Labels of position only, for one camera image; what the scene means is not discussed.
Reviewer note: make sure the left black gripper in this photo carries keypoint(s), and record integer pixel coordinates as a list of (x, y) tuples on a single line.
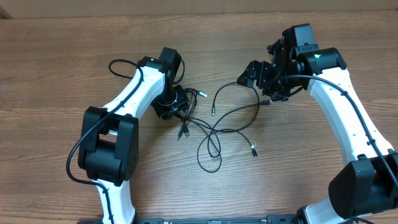
[(166, 112)]

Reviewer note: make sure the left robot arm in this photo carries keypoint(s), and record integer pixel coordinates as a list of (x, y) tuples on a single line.
[(109, 144)]

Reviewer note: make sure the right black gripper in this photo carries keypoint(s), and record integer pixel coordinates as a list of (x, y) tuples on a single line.
[(265, 71)]

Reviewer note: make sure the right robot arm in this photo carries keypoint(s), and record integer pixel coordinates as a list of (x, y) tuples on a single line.
[(367, 184)]

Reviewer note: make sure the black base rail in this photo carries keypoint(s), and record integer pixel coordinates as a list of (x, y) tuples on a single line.
[(270, 219)]

